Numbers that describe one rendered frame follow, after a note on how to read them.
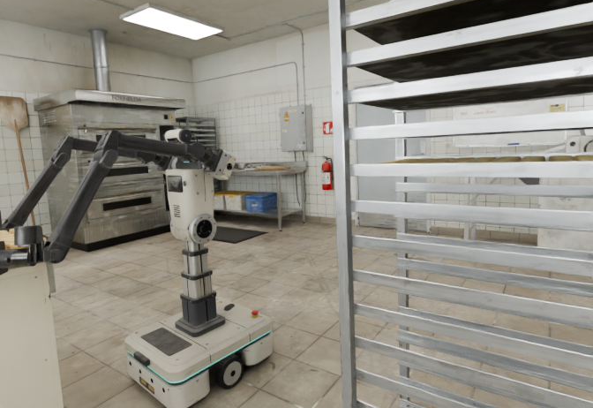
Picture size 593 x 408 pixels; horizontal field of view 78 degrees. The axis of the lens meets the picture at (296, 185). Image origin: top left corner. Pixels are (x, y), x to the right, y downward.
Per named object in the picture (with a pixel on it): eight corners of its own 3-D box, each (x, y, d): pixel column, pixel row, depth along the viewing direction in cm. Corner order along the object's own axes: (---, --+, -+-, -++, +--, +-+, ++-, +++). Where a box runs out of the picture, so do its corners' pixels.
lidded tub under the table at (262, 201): (243, 211, 583) (242, 195, 580) (261, 207, 622) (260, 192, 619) (262, 213, 562) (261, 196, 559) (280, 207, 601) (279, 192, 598)
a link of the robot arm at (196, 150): (104, 124, 132) (92, 129, 138) (103, 162, 131) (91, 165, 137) (205, 143, 167) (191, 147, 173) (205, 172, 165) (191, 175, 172)
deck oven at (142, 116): (93, 256, 443) (75, 87, 422) (49, 245, 511) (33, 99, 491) (194, 230, 570) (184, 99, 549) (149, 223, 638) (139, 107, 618)
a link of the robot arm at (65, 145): (60, 132, 164) (55, 132, 171) (56, 162, 164) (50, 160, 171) (156, 148, 196) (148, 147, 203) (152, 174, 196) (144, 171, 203)
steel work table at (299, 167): (194, 222, 636) (190, 165, 626) (224, 214, 695) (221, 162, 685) (281, 231, 528) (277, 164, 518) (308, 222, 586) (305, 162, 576)
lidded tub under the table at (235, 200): (223, 209, 609) (222, 193, 607) (243, 205, 648) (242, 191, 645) (240, 211, 587) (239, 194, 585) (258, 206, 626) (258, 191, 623)
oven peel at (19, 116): (25, 254, 464) (-4, 94, 458) (23, 254, 466) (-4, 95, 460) (51, 248, 488) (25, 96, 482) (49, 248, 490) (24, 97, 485)
